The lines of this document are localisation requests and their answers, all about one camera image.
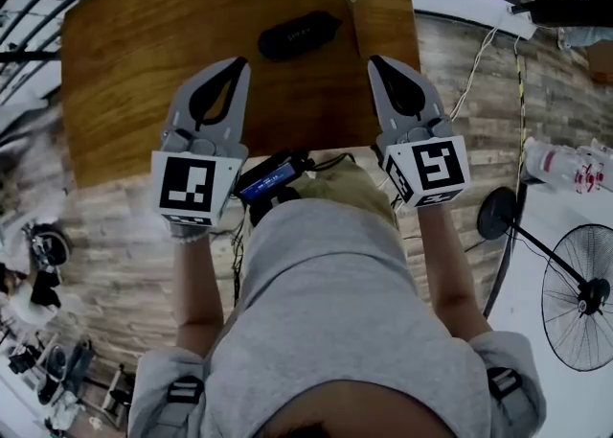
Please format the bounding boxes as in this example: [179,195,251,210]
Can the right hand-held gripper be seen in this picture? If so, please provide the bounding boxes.
[366,56,472,211]

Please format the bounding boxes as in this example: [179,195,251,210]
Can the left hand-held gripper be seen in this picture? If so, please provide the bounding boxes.
[151,56,253,229]

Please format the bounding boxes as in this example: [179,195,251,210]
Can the black oblong case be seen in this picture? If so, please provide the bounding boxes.
[257,10,344,63]

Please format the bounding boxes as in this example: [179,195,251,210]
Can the person's right forearm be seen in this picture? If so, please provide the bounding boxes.
[416,202,495,340]

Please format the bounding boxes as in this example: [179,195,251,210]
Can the person's left forearm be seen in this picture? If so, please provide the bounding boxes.
[171,233,226,359]

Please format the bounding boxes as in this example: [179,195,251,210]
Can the black device with blue screen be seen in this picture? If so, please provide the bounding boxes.
[233,149,313,206]

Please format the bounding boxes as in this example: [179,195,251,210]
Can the person's khaki trousers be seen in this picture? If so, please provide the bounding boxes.
[286,150,399,227]

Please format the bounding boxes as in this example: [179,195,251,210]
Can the black waist pouch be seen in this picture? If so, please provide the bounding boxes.
[246,185,304,230]

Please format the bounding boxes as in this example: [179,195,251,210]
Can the white power strip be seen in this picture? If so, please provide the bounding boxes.
[506,3,539,41]

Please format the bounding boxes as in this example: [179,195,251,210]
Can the white plastic bottle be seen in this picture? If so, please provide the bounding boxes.
[523,135,613,196]

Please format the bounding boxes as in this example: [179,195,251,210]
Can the black metal beam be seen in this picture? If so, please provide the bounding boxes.
[509,0,613,29]

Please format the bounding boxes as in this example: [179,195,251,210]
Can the brown cardboard box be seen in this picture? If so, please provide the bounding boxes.
[586,44,613,86]

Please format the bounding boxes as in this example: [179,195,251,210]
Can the person's grey t-shirt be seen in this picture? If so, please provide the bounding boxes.
[127,198,548,438]

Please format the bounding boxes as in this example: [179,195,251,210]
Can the long white cable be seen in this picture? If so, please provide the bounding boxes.
[446,25,505,122]

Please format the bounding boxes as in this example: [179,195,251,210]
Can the black device cable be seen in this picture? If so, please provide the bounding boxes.
[305,151,356,174]

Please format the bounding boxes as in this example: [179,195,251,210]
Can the white bead bracelet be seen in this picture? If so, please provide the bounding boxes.
[171,228,213,246]

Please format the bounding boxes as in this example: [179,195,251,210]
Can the black pedestal fan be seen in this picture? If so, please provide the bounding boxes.
[477,185,613,374]

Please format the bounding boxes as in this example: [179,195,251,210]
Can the black hanging cable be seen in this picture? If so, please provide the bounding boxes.
[231,226,246,309]

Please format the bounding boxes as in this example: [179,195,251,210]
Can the grey shoulder strap black buckle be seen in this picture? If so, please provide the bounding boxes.
[161,372,208,438]
[485,365,538,428]

